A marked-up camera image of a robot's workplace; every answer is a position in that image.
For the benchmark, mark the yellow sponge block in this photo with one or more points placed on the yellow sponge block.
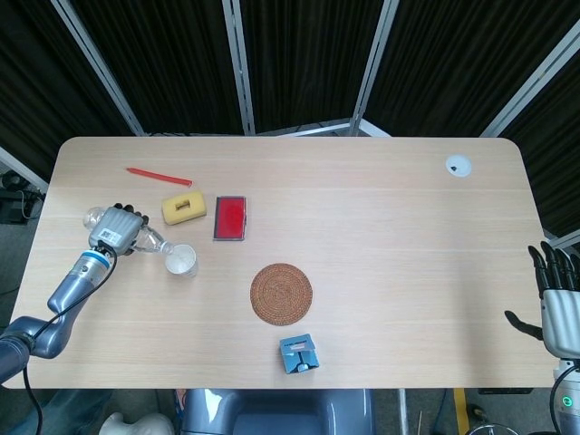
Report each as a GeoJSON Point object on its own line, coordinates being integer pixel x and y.
{"type": "Point", "coordinates": [186, 207]}

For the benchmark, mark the grey screen frame post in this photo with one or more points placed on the grey screen frame post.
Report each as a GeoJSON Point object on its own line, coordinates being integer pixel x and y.
{"type": "Point", "coordinates": [530, 77]}
{"type": "Point", "coordinates": [374, 68]}
{"type": "Point", "coordinates": [239, 68]}
{"type": "Point", "coordinates": [97, 68]}

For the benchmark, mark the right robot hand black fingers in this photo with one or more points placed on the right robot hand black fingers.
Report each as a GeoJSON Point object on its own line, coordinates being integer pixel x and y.
{"type": "Point", "coordinates": [562, 317]}

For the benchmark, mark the black power equipment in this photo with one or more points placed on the black power equipment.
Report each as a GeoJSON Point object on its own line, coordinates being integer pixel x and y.
{"type": "Point", "coordinates": [13, 201]}

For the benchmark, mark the white rounded object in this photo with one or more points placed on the white rounded object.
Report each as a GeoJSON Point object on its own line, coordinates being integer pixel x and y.
{"type": "Point", "coordinates": [136, 425]}

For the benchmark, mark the blue cardboard box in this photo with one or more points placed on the blue cardboard box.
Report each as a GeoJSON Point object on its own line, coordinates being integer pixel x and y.
{"type": "Point", "coordinates": [296, 355]}

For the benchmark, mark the red pen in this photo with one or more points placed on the red pen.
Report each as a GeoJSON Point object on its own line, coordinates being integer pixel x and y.
{"type": "Point", "coordinates": [158, 176]}

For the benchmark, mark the yellow floor strip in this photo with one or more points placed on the yellow floor strip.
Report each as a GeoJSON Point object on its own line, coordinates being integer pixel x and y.
{"type": "Point", "coordinates": [461, 408]}

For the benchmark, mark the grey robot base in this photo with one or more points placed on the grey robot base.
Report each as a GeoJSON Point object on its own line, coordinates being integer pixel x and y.
{"type": "Point", "coordinates": [276, 412]}

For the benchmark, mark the round woven brown coaster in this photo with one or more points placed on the round woven brown coaster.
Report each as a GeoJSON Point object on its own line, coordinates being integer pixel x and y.
{"type": "Point", "coordinates": [282, 294]}

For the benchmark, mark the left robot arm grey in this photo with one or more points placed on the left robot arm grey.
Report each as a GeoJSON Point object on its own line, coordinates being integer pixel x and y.
{"type": "Point", "coordinates": [68, 294]}

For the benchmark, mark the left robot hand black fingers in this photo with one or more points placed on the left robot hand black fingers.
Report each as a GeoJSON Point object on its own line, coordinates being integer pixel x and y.
{"type": "Point", "coordinates": [115, 229]}

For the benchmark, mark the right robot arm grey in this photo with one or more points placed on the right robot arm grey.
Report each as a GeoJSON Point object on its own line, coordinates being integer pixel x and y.
{"type": "Point", "coordinates": [566, 399]}

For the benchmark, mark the transparent plastic bottle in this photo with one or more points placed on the transparent plastic bottle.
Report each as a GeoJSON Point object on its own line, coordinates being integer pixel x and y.
{"type": "Point", "coordinates": [151, 242]}

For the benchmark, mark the white paper cup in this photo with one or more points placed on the white paper cup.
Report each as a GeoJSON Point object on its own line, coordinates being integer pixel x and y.
{"type": "Point", "coordinates": [183, 265]}

